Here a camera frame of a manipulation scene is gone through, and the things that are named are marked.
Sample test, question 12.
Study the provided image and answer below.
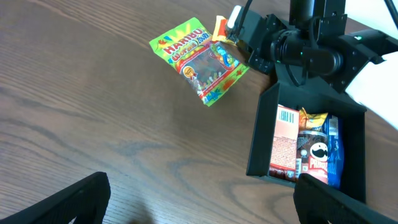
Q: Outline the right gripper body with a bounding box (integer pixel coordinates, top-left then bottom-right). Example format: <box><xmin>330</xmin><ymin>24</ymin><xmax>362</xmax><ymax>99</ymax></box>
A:
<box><xmin>236</xmin><ymin>11</ymin><xmax>287</xmax><ymax>74</ymax></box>

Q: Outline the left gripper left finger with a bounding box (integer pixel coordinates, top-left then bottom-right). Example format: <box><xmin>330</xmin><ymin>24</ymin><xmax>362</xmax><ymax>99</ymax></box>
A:
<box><xmin>1</xmin><ymin>172</ymin><xmax>111</xmax><ymax>224</ymax></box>

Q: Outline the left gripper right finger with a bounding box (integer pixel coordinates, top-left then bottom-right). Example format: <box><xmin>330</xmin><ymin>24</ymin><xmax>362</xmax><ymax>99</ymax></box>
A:
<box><xmin>293</xmin><ymin>174</ymin><xmax>397</xmax><ymax>224</ymax></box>

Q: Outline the orange yellow snack packet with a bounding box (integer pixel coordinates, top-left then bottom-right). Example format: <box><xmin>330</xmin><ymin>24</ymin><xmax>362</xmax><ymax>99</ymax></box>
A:
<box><xmin>212</xmin><ymin>16</ymin><xmax>235</xmax><ymax>45</ymax></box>

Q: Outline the Pringles can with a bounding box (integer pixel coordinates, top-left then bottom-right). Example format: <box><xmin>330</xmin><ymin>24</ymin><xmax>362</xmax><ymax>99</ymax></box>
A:
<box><xmin>295</xmin><ymin>131</ymin><xmax>328</xmax><ymax>184</ymax></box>

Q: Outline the red Hello Panda box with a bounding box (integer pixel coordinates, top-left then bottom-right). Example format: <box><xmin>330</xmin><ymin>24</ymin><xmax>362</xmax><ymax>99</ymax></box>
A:
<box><xmin>269</xmin><ymin>105</ymin><xmax>299</xmax><ymax>182</ymax></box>

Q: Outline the green Haribo worms bag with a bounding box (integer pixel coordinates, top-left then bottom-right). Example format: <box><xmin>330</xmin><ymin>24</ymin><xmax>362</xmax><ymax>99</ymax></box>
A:
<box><xmin>149</xmin><ymin>17</ymin><xmax>249</xmax><ymax>106</ymax></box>

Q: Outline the blue Oreo packet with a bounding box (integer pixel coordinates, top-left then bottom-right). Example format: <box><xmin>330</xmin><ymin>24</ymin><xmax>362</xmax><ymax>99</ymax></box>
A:
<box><xmin>322</xmin><ymin>114</ymin><xmax>345</xmax><ymax>189</ymax></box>

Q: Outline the dark green gift box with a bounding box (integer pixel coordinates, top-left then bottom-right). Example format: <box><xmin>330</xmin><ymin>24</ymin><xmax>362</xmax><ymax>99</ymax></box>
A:
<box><xmin>246</xmin><ymin>64</ymin><xmax>366</xmax><ymax>203</ymax></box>

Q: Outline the yellow snack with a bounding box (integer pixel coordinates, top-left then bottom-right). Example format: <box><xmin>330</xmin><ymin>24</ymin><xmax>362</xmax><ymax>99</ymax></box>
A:
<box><xmin>298</xmin><ymin>108</ymin><xmax>328</xmax><ymax>132</ymax></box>

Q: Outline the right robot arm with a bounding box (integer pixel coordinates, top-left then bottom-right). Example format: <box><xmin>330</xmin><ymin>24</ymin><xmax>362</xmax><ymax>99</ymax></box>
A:
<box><xmin>226</xmin><ymin>1</ymin><xmax>397</xmax><ymax>126</ymax></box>

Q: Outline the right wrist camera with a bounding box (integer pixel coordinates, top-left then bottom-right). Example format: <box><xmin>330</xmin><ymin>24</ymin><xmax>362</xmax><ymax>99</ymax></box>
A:
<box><xmin>226</xmin><ymin>5</ymin><xmax>242</xmax><ymax>29</ymax></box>

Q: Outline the right black cable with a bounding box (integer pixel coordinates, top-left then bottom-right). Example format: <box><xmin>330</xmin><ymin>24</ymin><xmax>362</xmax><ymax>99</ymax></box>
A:
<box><xmin>233</xmin><ymin>0</ymin><xmax>253</xmax><ymax>38</ymax></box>

